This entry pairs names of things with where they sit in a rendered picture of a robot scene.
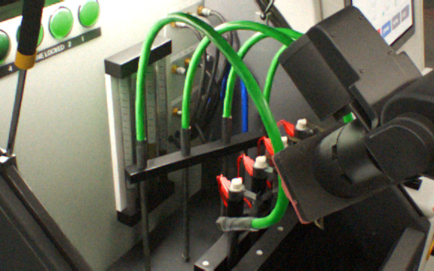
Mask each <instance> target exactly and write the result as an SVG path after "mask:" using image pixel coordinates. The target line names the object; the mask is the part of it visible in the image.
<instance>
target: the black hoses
mask: <svg viewBox="0 0 434 271"><path fill-rule="evenodd" d="M210 15H215V16H217V17H218V19H219V20H220V21H221V22H222V24H224V23H226V21H225V19H224V18H223V17H222V15H221V14H220V13H219V12H217V11H210ZM198 18H200V19H201V20H203V21H205V22H206V23H208V24H209V25H210V26H211V27H212V25H211V24H210V22H209V21H208V19H207V18H205V17H198ZM184 27H185V28H189V29H191V30H192V31H193V32H194V34H195V35H196V36H197V38H198V40H199V42H200V43H201V41H202V40H203V37H202V36H201V34H200V33H199V32H198V30H197V29H195V28H194V27H192V26H189V25H188V24H185V25H184ZM212 28H213V27H212ZM227 33H228V43H229V45H230V46H231V47H232V46H233V35H232V33H231V31H229V32H227ZM219 53H220V50H219V49H218V48H217V47H215V59H214V63H213V67H212V73H211V72H210V69H209V68H208V67H207V52H206V51H205V52H204V54H203V63H199V64H198V67H200V68H202V72H201V79H200V87H199V91H198V95H197V101H196V104H195V107H194V112H193V114H192V115H191V114H190V119H191V122H189V126H190V127H191V141H192V140H195V139H196V138H197V137H198V136H200V140H201V141H202V143H203V144H209V143H210V142H211V141H212V128H211V127H210V121H211V120H212V118H213V116H214V113H215V111H216V109H217V107H218V106H219V103H220V99H221V96H220V92H219V87H220V85H221V82H222V79H223V77H224V75H225V71H226V68H227V66H228V60H227V58H226V57H225V61H224V64H223V66H222V70H221V73H220V75H219V79H218V81H217V83H216V82H215V74H216V70H217V67H218V63H219ZM206 73H207V74H208V75H209V78H210V82H209V87H208V90H207V92H206V97H205V99H204V101H203V105H202V108H201V110H200V113H199V115H198V117H197V113H198V110H199V107H200V101H201V99H202V95H203V88H204V84H205V78H206ZM212 86H213V87H214V91H213V94H212V97H211V99H210V102H209V105H208V107H207V110H206V106H207V103H208V101H209V98H210V93H211V89H212ZM215 98H216V101H215V104H214V106H213V107H212V104H213V102H214V100H215ZM211 107H212V110H211V112H210V109H211ZM205 110H206V113H205V115H204V116H203V114H204V112H205ZM209 113H210V116H209ZM208 116H209V118H208ZM202 117H203V119H202ZM207 118H208V120H207ZM201 120H202V121H201ZM206 120H207V121H206ZM192 129H193V130H192ZM206 129H208V130H209V138H208V142H206V139H205V138H204V135H203V133H204V132H205V131H206ZM180 136H181V135H180V131H176V133H175V138H180ZM180 139H181V138H180ZM168 142H169V143H171V142H172V143H173V144H175V146H176V147H177V148H181V145H180V144H179V143H178V142H177V141H176V140H175V139H174V138H173V136H171V135H170V136H169V138H168Z"/></svg>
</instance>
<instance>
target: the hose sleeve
mask: <svg viewBox="0 0 434 271"><path fill-rule="evenodd" d="M255 219H258V218H253V217H250V218H249V217H247V218H225V219H224V220H223V221H222V227H223V229H224V230H230V231H236V230H239V231H258V230H256V229H254V228H253V226H252V222H253V221H254V220H255Z"/></svg>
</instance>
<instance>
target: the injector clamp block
mask: <svg viewBox="0 0 434 271"><path fill-rule="evenodd" d="M271 201H272V198H271V199H270V201H269V202H268V203H267V204H266V205H265V206H264V207H263V208H262V210H261V218H264V217H267V216H268V215H269V214H270V209H271ZM315 226H316V224H315V223H314V222H313V221H312V222H310V223H309V224H303V223H301V222H300V219H299V217H298V215H297V213H296V210H295V208H294V206H293V204H292V203H291V204H290V205H289V206H288V207H287V210H286V212H285V214H284V216H283V217H282V218H281V219H280V220H279V222H277V223H276V224H275V225H273V226H272V227H268V228H265V229H261V234H260V239H259V240H258V241H257V242H256V243H255V244H254V245H253V246H252V247H251V248H250V249H249V245H250V235H251V231H240V235H239V245H238V258H237V264H236V266H235V267H234V268H233V269H232V270H231V271H294V265H295V253H296V250H297V248H298V247H299V246H300V244H301V243H302V242H303V241H304V240H305V238H306V237H307V236H308V234H309V233H310V232H311V230H312V229H313V228H314V227H315ZM227 264H228V231H226V232H225V233H224V234H223V235H222V236H221V237H220V238H219V239H218V240H216V241H215V242H214V243H213V244H212V245H211V246H210V247H209V249H208V250H207V251H206V252H205V253H204V254H203V255H202V256H201V257H200V258H199V259H198V261H197V262H196V263H195V264H194V271H227Z"/></svg>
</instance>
